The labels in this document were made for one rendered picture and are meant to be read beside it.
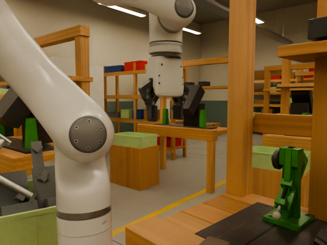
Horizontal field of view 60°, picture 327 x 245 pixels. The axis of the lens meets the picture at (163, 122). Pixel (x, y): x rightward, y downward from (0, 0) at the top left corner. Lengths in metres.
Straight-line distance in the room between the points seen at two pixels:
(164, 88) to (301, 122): 0.78
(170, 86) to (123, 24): 9.07
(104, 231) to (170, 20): 0.48
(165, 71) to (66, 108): 0.26
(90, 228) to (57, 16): 7.91
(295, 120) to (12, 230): 1.17
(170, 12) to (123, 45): 8.99
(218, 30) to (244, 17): 11.41
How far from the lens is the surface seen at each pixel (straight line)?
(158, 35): 0.71
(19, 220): 1.12
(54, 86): 0.60
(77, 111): 0.57
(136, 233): 1.02
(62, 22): 8.44
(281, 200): 1.10
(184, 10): 0.66
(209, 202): 1.34
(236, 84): 1.38
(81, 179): 0.66
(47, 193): 1.38
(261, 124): 1.42
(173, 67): 0.72
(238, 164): 1.40
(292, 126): 1.36
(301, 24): 11.53
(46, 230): 1.16
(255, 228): 1.09
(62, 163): 0.71
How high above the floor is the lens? 1.35
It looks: 5 degrees down
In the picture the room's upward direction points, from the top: straight up
